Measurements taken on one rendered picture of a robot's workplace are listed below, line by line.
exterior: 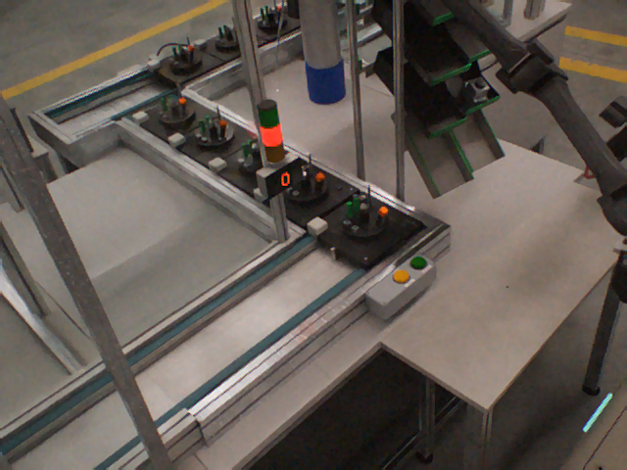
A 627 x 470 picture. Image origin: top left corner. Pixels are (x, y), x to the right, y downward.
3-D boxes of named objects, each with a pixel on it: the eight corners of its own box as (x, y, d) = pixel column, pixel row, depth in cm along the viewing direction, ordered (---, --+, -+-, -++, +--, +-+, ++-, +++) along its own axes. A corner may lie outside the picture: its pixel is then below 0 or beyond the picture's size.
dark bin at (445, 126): (464, 122, 186) (474, 106, 179) (428, 140, 181) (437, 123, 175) (408, 55, 195) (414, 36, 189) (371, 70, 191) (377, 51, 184)
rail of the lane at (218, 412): (450, 251, 194) (451, 222, 187) (208, 447, 152) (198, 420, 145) (435, 243, 197) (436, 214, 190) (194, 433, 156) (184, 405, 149)
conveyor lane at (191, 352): (422, 250, 195) (423, 224, 189) (193, 431, 156) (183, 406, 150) (355, 211, 213) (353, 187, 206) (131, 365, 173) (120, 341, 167)
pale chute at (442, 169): (466, 182, 198) (474, 178, 193) (432, 200, 193) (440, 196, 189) (424, 100, 198) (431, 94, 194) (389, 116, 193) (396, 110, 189)
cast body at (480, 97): (484, 105, 191) (493, 88, 185) (471, 109, 189) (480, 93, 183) (469, 83, 194) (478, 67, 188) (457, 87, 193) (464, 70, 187)
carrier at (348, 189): (361, 194, 205) (358, 161, 197) (304, 231, 194) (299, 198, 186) (309, 165, 219) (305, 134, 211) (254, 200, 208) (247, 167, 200)
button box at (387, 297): (436, 279, 180) (437, 262, 176) (385, 321, 170) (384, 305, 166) (416, 267, 184) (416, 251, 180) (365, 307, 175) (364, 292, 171)
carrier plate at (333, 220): (423, 227, 190) (423, 221, 188) (366, 270, 178) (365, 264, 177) (363, 195, 204) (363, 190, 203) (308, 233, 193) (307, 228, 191)
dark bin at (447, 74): (468, 70, 175) (478, 50, 169) (430, 87, 171) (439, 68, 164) (408, 0, 185) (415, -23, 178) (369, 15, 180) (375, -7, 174)
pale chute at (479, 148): (497, 160, 205) (506, 156, 200) (464, 176, 200) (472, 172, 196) (456, 79, 205) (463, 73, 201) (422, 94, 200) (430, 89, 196)
